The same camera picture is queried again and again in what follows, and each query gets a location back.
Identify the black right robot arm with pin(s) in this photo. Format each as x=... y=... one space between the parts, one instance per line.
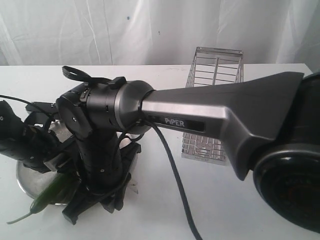
x=270 y=126

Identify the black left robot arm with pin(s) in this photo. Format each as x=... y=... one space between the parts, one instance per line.
x=7 y=121

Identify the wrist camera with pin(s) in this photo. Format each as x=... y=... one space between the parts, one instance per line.
x=41 y=113
x=62 y=159

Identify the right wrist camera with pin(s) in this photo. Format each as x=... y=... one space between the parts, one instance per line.
x=62 y=159

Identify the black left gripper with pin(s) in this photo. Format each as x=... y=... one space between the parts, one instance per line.
x=33 y=146

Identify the round steel plate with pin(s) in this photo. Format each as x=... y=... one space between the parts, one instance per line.
x=33 y=183

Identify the green chili pepper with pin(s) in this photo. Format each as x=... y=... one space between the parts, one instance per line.
x=60 y=182

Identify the white backdrop curtain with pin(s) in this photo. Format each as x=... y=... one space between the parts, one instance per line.
x=157 y=32

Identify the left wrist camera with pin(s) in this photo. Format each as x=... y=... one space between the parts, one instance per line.
x=41 y=113

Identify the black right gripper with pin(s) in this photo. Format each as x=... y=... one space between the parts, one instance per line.
x=107 y=159

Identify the wire metal utensil holder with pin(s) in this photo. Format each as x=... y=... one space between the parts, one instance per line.
x=211 y=66

